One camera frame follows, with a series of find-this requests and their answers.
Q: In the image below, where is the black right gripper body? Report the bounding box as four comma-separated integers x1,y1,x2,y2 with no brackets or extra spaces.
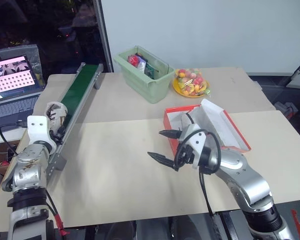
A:
174,128,195,171

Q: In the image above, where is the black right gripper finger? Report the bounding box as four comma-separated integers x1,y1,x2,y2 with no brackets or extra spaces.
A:
147,151,179,172
158,128,183,140

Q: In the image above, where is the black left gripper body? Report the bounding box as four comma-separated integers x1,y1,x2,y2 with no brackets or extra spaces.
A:
49,128,66,146

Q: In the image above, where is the red and white shoebox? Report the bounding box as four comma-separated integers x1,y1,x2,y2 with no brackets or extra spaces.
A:
163,98,252,157

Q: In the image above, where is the white shoe with black loop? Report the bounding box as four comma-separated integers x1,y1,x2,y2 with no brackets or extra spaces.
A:
180,112,199,131

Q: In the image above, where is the yellow plate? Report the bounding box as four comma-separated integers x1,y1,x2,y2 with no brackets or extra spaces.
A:
172,77,212,99

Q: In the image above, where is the grey laptop with pink screen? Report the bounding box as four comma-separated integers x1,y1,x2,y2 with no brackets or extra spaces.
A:
0,55,47,145

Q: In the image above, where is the pale green plastic bin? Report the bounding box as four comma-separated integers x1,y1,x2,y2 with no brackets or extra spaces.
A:
113,45,175,105

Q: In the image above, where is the brown cardboard box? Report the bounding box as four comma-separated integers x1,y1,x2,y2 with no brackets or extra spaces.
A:
0,139,23,174

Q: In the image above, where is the dark green snack packet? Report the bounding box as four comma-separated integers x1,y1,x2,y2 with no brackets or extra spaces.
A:
144,62,160,79

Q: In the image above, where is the grey block with red mark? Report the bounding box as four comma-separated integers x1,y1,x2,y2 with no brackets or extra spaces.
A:
274,100,299,119

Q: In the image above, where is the grey metal stand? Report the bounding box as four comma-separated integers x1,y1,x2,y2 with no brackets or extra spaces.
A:
285,53,300,90

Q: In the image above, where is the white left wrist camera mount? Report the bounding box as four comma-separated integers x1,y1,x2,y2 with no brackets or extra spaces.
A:
26,115,58,152

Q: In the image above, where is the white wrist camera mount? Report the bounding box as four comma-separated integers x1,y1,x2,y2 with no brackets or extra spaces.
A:
26,115,58,152
181,124,208,170

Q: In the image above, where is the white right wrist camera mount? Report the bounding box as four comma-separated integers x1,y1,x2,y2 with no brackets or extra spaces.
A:
181,124,208,170

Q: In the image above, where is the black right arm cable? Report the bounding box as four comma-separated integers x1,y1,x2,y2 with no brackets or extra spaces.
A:
174,129,221,217

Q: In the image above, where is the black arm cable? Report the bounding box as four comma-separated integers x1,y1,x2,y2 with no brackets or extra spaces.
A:
174,129,221,217
0,120,26,156

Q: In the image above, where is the green conveyor belt silver frame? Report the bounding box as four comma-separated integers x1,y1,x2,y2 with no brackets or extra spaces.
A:
45,62,104,172

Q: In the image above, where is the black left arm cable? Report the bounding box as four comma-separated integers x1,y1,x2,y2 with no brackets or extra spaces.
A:
0,120,26,156

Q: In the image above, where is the black cable with red plug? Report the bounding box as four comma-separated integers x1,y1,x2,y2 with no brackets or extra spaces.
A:
45,190,70,237

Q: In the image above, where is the grey window frame post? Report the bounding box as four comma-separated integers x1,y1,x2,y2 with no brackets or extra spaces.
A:
93,0,115,74

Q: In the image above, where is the red strap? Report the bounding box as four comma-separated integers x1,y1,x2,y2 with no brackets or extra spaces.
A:
291,209,300,240

